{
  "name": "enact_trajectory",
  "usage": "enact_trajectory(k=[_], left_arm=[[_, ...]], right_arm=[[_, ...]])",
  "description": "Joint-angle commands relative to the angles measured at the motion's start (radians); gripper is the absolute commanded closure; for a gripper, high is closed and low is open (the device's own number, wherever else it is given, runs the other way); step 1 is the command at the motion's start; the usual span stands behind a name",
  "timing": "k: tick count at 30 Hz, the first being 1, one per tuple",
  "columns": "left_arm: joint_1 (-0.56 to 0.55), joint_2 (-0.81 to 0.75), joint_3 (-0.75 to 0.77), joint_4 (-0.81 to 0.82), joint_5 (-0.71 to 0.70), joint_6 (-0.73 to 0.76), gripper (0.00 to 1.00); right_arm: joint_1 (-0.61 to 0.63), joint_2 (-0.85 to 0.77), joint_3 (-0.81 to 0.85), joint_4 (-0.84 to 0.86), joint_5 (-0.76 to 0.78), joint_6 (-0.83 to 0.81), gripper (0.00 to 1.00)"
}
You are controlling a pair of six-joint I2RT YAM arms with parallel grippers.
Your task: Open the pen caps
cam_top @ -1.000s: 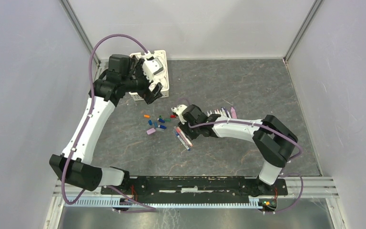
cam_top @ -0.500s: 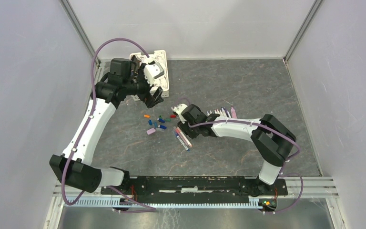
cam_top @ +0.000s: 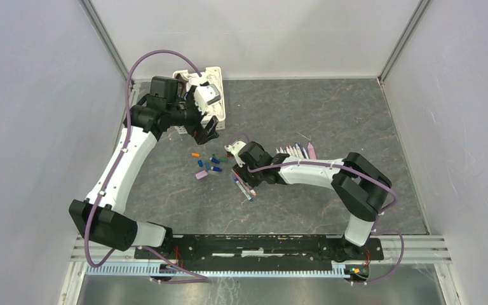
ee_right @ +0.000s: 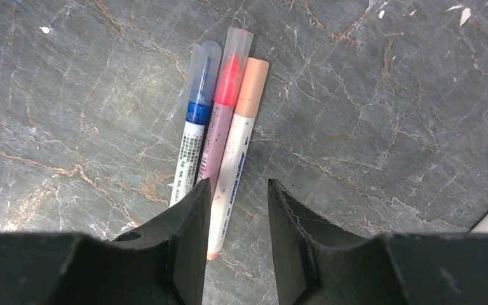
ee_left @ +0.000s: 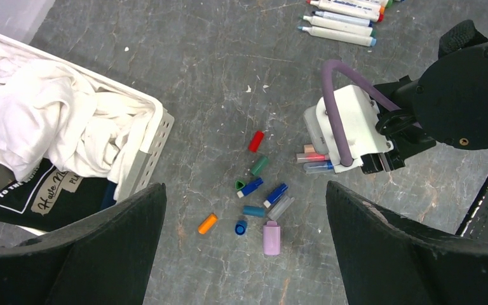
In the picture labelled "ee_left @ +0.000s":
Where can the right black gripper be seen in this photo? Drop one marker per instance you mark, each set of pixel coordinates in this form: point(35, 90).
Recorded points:
point(392, 160)

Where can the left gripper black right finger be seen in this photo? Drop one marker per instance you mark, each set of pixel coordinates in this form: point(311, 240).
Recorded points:
point(386, 258)

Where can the white plastic basket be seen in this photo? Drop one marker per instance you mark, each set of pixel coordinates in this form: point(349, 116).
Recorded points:
point(147, 157)

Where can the clear grey pen cap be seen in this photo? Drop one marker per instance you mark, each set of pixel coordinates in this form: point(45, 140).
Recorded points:
point(280, 207)

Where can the black cloth with label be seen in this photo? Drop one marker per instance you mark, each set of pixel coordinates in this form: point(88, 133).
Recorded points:
point(50, 199)

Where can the pink highlighter cap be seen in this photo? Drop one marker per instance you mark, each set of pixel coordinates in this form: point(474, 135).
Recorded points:
point(271, 238)

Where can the orange marker cap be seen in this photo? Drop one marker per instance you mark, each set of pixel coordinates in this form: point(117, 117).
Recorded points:
point(207, 224)

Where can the grey blue pen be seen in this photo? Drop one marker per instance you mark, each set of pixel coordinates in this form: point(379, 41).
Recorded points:
point(318, 167)

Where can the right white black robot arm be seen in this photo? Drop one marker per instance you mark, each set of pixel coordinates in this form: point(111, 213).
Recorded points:
point(448, 104)

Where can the green cap white marker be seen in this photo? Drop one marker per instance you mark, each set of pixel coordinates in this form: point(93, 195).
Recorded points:
point(340, 26)

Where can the white crumpled cloth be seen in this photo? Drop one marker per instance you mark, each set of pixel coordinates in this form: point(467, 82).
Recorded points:
point(50, 110)

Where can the teal marker cap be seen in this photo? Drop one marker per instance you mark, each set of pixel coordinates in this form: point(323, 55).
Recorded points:
point(254, 211)

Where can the beige pen cap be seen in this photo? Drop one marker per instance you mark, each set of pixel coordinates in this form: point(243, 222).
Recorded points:
point(309, 149)

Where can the clear pink pen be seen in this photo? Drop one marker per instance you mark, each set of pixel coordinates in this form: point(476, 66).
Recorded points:
point(310, 157)

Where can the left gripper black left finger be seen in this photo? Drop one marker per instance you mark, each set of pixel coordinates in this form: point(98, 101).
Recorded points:
point(105, 258)

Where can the green triangular cap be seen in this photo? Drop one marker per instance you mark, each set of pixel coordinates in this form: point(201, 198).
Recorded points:
point(239, 185)

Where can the small blue marker cap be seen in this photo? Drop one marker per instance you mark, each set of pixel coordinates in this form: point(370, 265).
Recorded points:
point(240, 227)

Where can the red marker cap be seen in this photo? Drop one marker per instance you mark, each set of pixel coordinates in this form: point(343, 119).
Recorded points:
point(256, 141)

